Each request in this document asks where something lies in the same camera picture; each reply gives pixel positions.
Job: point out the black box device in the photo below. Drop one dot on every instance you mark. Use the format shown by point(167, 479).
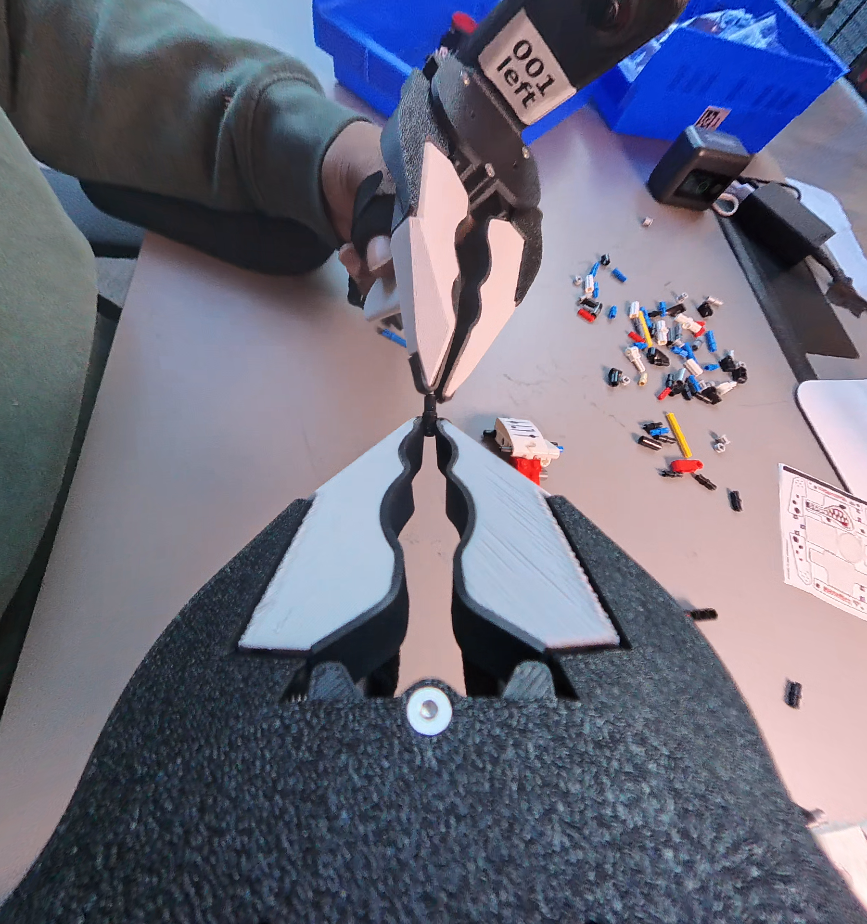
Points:
point(701, 166)

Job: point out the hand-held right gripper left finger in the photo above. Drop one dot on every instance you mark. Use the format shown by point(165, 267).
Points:
point(325, 571)

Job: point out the person's left forearm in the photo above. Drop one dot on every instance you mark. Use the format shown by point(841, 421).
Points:
point(174, 130)

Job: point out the short black toy pin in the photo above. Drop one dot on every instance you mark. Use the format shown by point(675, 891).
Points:
point(431, 415)

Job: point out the grey desk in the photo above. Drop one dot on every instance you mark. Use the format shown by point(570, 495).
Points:
point(232, 404)

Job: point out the pile of small toy bricks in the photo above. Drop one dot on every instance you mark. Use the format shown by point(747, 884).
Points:
point(665, 347)

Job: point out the person's left hand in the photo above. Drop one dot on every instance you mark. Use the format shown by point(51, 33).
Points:
point(354, 217)

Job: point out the red white black brick subassembly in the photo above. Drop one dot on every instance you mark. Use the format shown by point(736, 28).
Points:
point(525, 445)

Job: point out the white booklet stand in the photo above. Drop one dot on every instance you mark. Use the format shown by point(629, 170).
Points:
point(855, 426)

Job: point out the sticker sheet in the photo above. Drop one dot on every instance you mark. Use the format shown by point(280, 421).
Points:
point(841, 549)

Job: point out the blue toy pin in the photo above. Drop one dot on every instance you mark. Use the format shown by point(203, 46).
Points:
point(390, 335)

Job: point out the short black brick piece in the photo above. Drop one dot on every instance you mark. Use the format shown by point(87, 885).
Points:
point(734, 500)

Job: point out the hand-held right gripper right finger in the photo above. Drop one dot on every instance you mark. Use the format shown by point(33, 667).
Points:
point(535, 571)

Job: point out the blue plastic bin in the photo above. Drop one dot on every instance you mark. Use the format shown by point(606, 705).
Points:
point(722, 72)
point(376, 44)

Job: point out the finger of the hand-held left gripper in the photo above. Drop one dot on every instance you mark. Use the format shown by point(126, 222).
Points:
point(499, 282)
point(427, 246)

